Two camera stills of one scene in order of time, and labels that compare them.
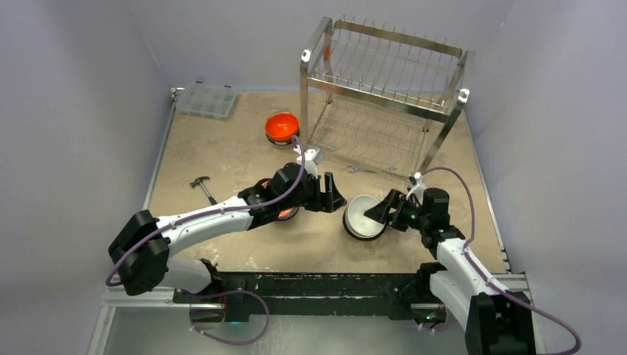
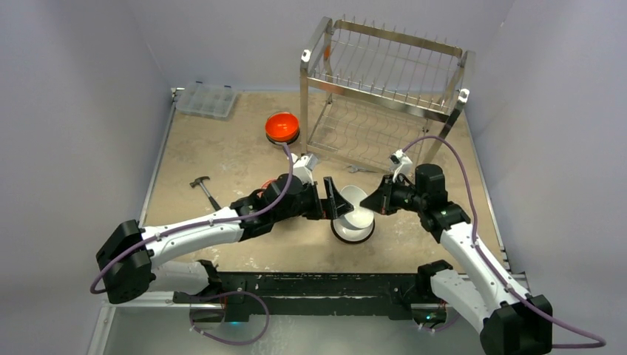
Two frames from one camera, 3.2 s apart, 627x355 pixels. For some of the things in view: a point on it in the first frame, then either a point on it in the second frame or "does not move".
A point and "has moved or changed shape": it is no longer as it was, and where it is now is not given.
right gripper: x=396 y=211 → x=387 y=194
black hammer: x=199 y=181 does not move
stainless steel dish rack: x=380 y=98 does not move
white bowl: x=356 y=224 has moved or changed shape
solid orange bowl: x=282 y=126 does not move
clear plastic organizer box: x=205 y=99 does not move
